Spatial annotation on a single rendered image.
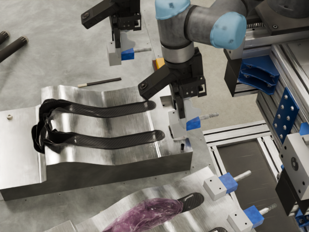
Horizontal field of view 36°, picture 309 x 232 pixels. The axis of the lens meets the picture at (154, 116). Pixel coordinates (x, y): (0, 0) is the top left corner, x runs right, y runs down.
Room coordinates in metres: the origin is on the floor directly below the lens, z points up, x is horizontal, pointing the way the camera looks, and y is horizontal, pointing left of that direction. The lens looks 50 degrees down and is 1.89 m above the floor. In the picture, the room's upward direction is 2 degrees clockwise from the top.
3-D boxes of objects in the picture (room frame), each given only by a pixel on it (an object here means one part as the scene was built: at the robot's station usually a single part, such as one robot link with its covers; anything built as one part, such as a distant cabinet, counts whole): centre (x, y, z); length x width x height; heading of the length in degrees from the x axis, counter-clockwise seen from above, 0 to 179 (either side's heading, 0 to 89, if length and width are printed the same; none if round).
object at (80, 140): (0.77, 0.15, 0.92); 0.35 x 0.16 x 0.09; 103
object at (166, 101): (0.88, -0.04, 0.87); 0.05 x 0.05 x 0.04; 13
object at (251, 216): (0.55, -0.25, 0.86); 0.13 x 0.05 x 0.05; 121
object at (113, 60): (1.04, 0.08, 0.93); 0.13 x 0.05 x 0.05; 103
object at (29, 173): (0.78, 0.17, 0.87); 0.50 x 0.26 x 0.14; 103
